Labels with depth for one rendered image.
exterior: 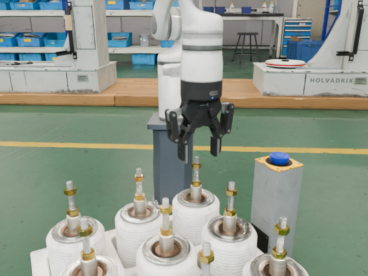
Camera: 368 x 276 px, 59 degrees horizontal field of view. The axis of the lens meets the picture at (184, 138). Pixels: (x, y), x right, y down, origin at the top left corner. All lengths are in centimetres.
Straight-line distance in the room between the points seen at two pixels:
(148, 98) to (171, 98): 149
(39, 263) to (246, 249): 37
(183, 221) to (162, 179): 42
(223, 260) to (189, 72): 32
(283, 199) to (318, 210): 50
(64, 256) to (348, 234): 81
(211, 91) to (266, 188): 25
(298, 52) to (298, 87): 238
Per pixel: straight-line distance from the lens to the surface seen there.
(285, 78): 255
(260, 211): 74
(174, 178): 105
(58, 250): 58
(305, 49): 497
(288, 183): 70
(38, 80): 280
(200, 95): 56
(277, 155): 70
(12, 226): 116
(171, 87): 98
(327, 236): 108
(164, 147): 101
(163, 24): 94
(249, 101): 246
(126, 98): 250
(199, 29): 55
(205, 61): 55
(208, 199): 66
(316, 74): 261
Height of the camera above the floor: 58
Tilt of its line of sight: 19 degrees down
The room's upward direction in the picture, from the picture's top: straight up
